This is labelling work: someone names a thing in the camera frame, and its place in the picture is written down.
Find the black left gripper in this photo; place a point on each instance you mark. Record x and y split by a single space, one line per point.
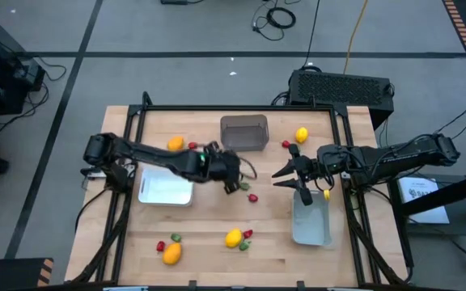
225 167

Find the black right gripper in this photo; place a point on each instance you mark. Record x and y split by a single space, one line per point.
310 169

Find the green bell pepper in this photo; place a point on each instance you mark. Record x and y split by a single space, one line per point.
244 245
175 237
244 186

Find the yellow lemon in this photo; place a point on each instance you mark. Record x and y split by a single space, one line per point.
233 238
302 135

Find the orange mango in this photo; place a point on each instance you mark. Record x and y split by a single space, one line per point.
175 143
172 253

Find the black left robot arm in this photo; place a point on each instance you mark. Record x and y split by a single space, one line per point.
144 153

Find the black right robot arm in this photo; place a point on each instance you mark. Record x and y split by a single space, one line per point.
378 159

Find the grey translucent plastic basket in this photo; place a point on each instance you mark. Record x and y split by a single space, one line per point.
244 139

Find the white plastic basket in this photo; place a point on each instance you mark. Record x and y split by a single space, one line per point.
312 226
164 190

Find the black computer case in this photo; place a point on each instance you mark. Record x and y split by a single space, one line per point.
338 89

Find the white printed paper sheet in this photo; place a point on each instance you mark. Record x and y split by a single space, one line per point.
423 202

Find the black diagonal bar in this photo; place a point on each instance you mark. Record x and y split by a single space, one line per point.
451 194

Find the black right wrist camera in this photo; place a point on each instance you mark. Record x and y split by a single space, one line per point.
330 155

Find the black aluminium table frame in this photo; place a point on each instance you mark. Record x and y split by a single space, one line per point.
237 107

